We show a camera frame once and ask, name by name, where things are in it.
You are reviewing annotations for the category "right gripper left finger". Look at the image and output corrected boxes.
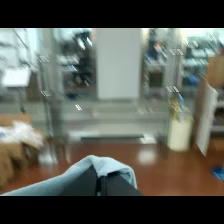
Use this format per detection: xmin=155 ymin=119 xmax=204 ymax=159
xmin=59 ymin=165 xmax=98 ymax=197

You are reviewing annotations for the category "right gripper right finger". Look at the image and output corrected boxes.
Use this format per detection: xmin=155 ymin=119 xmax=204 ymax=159
xmin=99 ymin=173 xmax=145 ymax=197

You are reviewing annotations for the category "light blue shirt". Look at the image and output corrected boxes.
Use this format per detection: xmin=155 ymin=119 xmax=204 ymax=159
xmin=1 ymin=154 xmax=139 ymax=197

